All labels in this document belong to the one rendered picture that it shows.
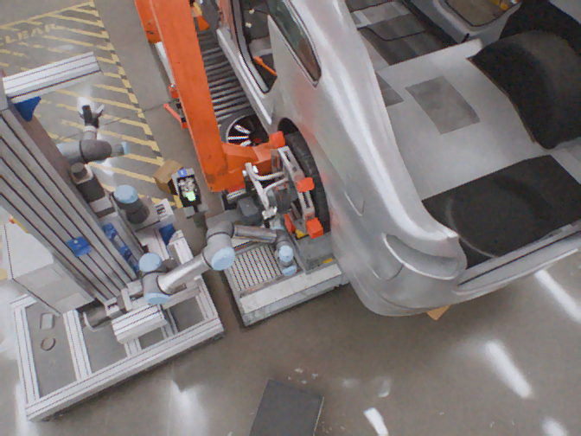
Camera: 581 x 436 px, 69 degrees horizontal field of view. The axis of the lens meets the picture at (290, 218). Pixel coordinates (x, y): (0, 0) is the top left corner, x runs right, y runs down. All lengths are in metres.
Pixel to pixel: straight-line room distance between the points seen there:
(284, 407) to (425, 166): 1.65
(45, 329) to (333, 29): 2.60
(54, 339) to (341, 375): 1.92
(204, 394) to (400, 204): 1.97
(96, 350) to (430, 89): 2.80
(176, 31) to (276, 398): 2.03
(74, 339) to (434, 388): 2.39
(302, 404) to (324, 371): 0.46
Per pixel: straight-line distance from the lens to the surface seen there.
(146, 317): 2.52
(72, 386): 3.14
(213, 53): 4.78
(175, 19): 2.23
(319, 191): 2.36
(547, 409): 3.39
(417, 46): 3.90
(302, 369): 3.05
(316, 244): 3.16
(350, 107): 1.84
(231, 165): 2.98
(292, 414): 2.66
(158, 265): 2.28
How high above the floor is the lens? 2.97
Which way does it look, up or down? 57 degrees down
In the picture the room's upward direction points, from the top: 2 degrees counter-clockwise
